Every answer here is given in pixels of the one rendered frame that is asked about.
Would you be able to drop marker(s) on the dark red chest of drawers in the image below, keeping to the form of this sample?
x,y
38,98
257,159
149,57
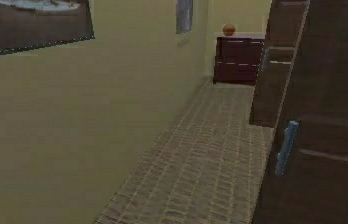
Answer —
x,y
238,58

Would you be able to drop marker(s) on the orange ball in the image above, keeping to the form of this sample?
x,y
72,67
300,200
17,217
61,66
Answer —
x,y
228,29

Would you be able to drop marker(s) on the grey framed wall picture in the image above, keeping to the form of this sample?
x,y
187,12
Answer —
x,y
184,15

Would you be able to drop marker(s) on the dark brown framed wall picture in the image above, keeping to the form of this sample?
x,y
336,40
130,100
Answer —
x,y
32,28

